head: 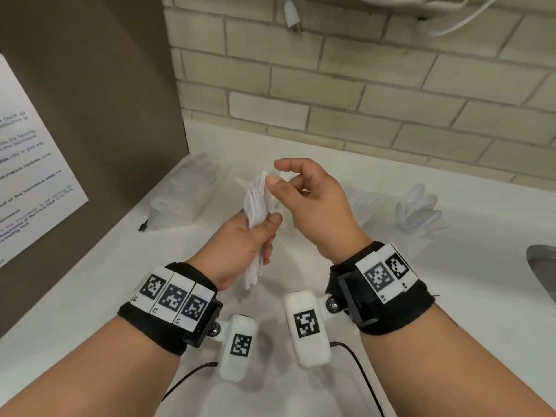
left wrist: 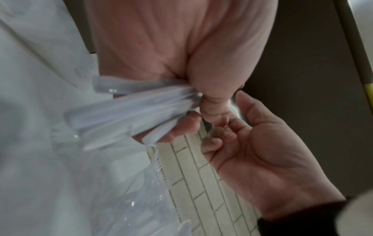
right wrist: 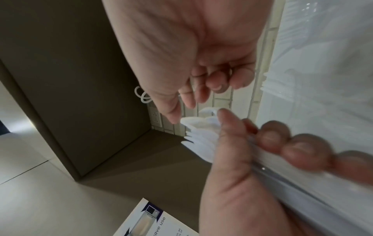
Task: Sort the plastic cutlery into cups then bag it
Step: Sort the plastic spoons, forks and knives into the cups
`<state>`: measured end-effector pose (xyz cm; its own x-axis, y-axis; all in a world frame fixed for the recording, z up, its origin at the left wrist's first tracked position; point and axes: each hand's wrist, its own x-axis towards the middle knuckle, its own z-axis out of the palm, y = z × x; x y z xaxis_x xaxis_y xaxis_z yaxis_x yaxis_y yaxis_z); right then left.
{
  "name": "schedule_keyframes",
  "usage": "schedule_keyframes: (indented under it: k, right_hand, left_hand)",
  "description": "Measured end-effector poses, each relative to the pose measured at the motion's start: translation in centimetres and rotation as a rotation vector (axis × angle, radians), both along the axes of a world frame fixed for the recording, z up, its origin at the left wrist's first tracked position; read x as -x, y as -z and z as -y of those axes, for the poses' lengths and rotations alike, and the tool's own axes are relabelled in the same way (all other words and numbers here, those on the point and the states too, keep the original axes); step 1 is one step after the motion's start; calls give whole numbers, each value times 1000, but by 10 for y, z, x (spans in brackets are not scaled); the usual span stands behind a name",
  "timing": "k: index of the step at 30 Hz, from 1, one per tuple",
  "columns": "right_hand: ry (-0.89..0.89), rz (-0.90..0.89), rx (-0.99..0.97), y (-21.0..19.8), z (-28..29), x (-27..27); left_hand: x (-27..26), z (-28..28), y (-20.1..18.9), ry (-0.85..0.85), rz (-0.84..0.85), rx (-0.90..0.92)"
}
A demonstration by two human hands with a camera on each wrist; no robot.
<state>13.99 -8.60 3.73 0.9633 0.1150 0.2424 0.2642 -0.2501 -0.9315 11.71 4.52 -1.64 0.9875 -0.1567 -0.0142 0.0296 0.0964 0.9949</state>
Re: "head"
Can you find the person's right hand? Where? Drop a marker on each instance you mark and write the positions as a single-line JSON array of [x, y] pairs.
[[326, 212]]

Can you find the person's left hand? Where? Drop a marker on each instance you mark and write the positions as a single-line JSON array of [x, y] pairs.
[[234, 251]]

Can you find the bunch of white plastic forks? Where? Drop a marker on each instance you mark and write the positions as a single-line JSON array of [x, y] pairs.
[[360, 199]]

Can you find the bundle of white plastic cutlery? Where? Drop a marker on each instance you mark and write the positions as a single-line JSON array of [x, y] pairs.
[[256, 204]]

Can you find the bunch of white plastic spoons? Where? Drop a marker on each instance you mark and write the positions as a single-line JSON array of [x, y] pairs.
[[417, 208]]

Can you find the person's right forearm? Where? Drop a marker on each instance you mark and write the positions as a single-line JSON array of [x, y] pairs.
[[434, 373]]

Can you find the person's left forearm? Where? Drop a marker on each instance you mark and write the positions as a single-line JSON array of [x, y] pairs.
[[87, 373]]

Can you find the sleeve of stacked clear cups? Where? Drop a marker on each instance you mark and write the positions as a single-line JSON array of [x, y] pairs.
[[182, 191]]

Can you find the small black clip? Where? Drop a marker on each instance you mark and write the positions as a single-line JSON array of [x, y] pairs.
[[143, 226]]

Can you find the white paper notice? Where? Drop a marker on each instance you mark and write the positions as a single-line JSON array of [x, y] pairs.
[[34, 191]]

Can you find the stainless steel sink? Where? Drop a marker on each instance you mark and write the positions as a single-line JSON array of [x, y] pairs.
[[545, 269]]

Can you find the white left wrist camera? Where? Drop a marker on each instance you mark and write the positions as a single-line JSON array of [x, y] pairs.
[[232, 371]]

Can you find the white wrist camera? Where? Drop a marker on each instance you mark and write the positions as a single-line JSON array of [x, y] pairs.
[[232, 371], [310, 356]]

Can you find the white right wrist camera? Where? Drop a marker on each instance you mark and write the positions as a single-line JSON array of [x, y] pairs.
[[310, 356]]

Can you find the white wall appliance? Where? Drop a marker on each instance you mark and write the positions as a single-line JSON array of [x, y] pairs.
[[391, 2]]

